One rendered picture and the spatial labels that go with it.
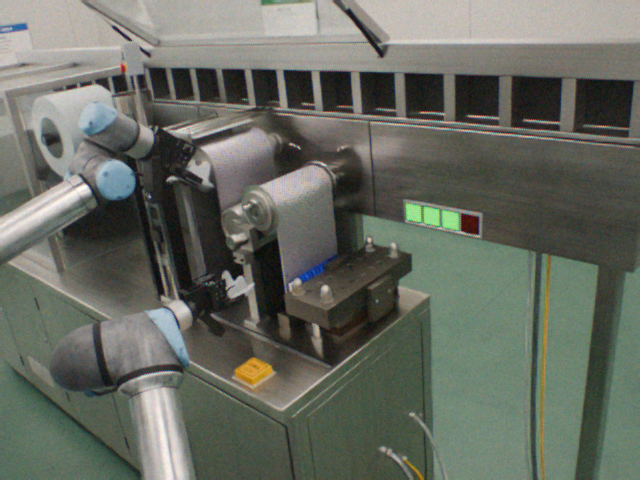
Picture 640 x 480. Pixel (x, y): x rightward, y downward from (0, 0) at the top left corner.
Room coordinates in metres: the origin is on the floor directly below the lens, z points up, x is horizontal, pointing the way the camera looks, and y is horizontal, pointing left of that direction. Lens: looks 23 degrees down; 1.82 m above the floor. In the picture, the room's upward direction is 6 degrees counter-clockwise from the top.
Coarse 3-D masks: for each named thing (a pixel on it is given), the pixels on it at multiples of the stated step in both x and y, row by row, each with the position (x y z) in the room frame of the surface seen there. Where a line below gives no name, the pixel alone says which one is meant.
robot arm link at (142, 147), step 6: (144, 126) 1.35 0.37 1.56; (144, 132) 1.33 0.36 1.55; (150, 132) 1.35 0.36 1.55; (138, 138) 1.38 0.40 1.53; (144, 138) 1.32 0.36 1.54; (150, 138) 1.33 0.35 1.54; (138, 144) 1.31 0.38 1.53; (144, 144) 1.32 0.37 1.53; (150, 144) 1.33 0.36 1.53; (132, 150) 1.31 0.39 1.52; (138, 150) 1.31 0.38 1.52; (144, 150) 1.32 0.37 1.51; (132, 156) 1.33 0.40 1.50; (138, 156) 1.32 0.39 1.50
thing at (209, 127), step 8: (240, 112) 1.97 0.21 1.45; (248, 112) 1.95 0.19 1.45; (256, 112) 1.93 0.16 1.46; (264, 112) 1.95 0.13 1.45; (216, 120) 1.89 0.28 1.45; (224, 120) 1.87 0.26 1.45; (232, 120) 1.85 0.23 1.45; (240, 120) 1.87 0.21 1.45; (248, 120) 1.91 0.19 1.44; (184, 128) 1.81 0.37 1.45; (192, 128) 1.79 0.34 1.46; (200, 128) 1.80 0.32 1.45; (208, 128) 1.78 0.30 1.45; (216, 128) 1.80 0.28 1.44; (224, 128) 1.83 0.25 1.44; (176, 136) 1.75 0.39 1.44; (184, 136) 1.73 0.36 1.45; (192, 136) 1.74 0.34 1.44; (200, 136) 1.75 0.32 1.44
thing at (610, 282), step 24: (360, 216) 2.01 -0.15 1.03; (360, 240) 2.00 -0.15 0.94; (600, 288) 1.38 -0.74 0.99; (600, 312) 1.38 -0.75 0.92; (600, 336) 1.38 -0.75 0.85; (600, 360) 1.37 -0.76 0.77; (600, 384) 1.36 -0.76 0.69; (600, 408) 1.36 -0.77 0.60; (600, 432) 1.36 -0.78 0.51; (600, 456) 1.38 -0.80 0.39
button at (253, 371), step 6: (252, 360) 1.33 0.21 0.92; (258, 360) 1.33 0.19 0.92; (240, 366) 1.31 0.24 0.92; (246, 366) 1.31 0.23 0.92; (252, 366) 1.30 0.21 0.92; (258, 366) 1.30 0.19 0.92; (264, 366) 1.30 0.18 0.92; (270, 366) 1.30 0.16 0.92; (240, 372) 1.28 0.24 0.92; (246, 372) 1.28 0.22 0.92; (252, 372) 1.28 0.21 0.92; (258, 372) 1.27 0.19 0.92; (264, 372) 1.28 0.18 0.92; (270, 372) 1.29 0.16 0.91; (240, 378) 1.28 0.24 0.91; (246, 378) 1.26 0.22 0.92; (252, 378) 1.25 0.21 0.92; (258, 378) 1.26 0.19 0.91; (252, 384) 1.25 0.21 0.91
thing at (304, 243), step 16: (320, 208) 1.67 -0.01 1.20; (288, 224) 1.57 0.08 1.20; (304, 224) 1.61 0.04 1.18; (320, 224) 1.66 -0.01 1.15; (288, 240) 1.56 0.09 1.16; (304, 240) 1.61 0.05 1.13; (320, 240) 1.66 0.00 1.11; (288, 256) 1.56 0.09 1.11; (304, 256) 1.60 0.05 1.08; (320, 256) 1.65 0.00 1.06; (288, 272) 1.55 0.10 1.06; (304, 272) 1.60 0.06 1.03
